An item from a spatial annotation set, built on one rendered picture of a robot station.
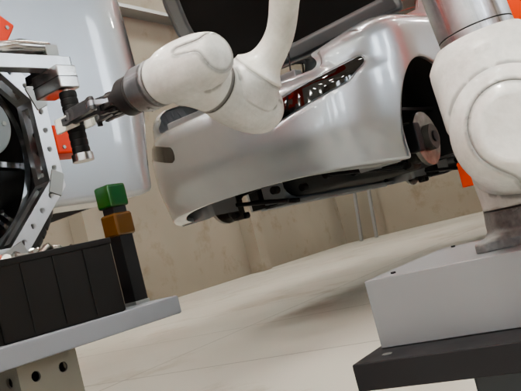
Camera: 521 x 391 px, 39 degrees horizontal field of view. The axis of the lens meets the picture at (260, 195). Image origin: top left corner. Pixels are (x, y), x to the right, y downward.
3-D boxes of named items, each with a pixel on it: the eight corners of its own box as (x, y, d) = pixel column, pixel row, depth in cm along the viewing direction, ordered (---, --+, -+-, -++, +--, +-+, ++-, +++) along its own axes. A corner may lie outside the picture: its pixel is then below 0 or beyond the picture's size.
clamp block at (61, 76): (55, 101, 157) (50, 77, 157) (81, 88, 151) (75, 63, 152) (35, 101, 153) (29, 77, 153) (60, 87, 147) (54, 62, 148)
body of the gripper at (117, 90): (127, 110, 134) (95, 125, 139) (160, 109, 140) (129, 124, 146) (117, 71, 134) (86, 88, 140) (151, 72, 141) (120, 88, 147)
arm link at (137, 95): (183, 105, 137) (161, 114, 141) (171, 58, 138) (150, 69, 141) (147, 105, 130) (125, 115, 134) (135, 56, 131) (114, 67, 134)
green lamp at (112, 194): (115, 209, 130) (110, 187, 130) (129, 204, 127) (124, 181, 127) (98, 212, 126) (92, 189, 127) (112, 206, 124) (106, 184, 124)
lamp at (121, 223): (122, 237, 129) (116, 214, 129) (136, 232, 127) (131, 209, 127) (104, 240, 126) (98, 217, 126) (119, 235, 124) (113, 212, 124)
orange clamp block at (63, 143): (39, 162, 175) (70, 159, 182) (59, 153, 170) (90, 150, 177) (32, 133, 175) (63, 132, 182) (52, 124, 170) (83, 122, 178)
